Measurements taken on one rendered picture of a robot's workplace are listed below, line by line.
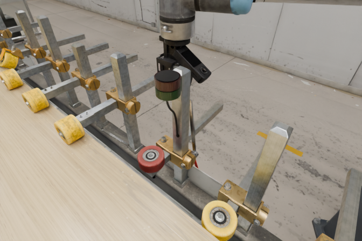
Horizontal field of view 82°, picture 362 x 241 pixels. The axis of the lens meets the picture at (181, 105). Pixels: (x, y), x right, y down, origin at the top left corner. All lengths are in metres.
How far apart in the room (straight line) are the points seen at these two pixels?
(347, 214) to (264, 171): 0.29
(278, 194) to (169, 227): 1.29
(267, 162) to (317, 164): 1.58
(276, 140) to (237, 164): 1.37
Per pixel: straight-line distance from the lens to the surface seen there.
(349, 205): 0.76
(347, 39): 3.03
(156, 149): 0.65
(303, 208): 1.76
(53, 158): 0.74
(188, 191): 0.81
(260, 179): 0.54
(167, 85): 0.45
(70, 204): 0.62
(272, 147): 0.46
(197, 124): 0.80
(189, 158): 0.67
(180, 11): 0.53
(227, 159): 1.82
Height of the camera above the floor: 1.40
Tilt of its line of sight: 37 degrees down
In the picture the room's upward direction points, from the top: straight up
